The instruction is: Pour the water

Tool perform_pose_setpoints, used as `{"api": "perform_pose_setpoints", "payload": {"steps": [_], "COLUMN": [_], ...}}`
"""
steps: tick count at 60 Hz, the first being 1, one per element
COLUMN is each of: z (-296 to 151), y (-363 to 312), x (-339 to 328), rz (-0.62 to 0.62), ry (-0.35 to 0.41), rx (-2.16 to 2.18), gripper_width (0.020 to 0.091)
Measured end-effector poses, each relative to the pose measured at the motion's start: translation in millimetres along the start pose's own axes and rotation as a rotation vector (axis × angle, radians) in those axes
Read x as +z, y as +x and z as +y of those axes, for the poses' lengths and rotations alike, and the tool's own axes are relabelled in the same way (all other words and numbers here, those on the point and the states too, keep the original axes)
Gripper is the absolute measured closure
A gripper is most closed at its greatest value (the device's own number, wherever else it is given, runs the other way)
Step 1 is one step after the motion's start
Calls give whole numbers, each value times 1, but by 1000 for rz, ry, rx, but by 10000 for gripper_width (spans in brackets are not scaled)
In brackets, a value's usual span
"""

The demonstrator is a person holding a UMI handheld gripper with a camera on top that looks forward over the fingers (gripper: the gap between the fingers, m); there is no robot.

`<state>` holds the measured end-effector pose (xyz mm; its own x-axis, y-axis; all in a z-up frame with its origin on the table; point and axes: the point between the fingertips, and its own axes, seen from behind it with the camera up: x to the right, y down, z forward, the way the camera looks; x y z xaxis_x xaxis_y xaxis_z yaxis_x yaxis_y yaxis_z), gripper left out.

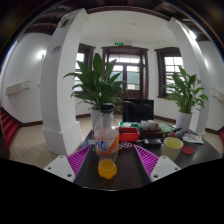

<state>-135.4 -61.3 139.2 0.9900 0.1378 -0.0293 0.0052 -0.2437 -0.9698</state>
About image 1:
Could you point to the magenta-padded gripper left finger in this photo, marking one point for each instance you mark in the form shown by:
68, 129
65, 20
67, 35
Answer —
61, 168

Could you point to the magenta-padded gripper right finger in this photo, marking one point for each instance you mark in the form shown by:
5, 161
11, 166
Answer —
163, 168

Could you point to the clear orange soda bottle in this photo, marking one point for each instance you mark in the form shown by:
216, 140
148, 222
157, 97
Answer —
106, 140

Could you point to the pale yellow cup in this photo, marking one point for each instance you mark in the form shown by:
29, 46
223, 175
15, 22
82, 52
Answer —
171, 150

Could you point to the small black device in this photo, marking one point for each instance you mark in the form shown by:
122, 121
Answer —
152, 142

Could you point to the flat round red coaster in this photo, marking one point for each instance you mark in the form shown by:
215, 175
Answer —
188, 150

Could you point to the small red round object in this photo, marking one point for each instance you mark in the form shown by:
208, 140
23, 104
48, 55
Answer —
172, 134

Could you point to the grey round object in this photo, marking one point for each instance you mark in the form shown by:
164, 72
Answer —
179, 134

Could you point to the green cloth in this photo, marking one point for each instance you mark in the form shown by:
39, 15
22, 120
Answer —
165, 128

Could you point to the dark tray of small packets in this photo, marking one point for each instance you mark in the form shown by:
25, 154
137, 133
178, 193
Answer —
150, 128

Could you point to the printed paper leaflet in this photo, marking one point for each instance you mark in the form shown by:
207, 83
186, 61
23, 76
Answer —
193, 138

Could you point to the red plastic box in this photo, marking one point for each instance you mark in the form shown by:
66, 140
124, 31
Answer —
129, 135

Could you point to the green box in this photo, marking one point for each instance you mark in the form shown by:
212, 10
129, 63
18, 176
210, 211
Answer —
130, 124

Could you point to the black chair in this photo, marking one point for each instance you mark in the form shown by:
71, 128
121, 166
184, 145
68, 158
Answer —
138, 110

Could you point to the red carpeted staircase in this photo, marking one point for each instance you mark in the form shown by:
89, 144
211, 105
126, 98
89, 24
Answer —
221, 136
9, 128

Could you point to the leafy plant in white pot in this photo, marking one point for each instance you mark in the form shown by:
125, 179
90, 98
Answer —
186, 91
98, 86

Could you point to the dark framed window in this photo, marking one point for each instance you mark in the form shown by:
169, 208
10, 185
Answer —
83, 63
171, 70

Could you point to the dark wooden double door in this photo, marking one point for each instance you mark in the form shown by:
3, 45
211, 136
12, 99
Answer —
128, 73

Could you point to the green exit sign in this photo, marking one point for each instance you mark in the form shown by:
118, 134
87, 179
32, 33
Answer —
119, 43

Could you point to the white pillar lamp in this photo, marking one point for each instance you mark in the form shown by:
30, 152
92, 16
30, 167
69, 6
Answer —
192, 34

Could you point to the white wall-mounted unit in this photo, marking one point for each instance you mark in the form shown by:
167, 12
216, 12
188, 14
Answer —
218, 95
16, 88

